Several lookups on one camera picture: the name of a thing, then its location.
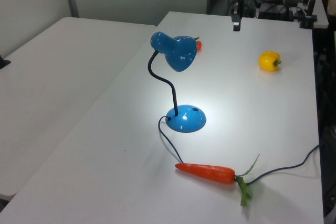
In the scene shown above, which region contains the yellow toy bell pepper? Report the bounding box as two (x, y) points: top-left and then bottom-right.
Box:
(258, 50), (282, 72)

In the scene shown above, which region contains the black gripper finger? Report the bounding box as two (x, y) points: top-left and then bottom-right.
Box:
(244, 0), (256, 17)
(231, 0), (242, 32)

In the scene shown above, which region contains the orange toy carrot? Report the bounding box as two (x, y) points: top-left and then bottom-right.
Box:
(174, 153), (260, 207)

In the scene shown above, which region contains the black table clamp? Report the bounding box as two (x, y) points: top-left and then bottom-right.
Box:
(0, 55), (12, 70)

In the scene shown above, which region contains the dark lamp power cable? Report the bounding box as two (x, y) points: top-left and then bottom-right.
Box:
(158, 115), (320, 185)

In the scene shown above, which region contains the blue gooseneck desk lamp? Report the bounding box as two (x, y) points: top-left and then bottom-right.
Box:
(148, 31), (207, 133)

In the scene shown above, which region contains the black equipment box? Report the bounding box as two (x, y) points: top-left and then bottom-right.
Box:
(258, 3), (294, 22)

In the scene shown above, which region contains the black camera stand pole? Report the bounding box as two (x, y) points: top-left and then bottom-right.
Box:
(300, 0), (324, 29)

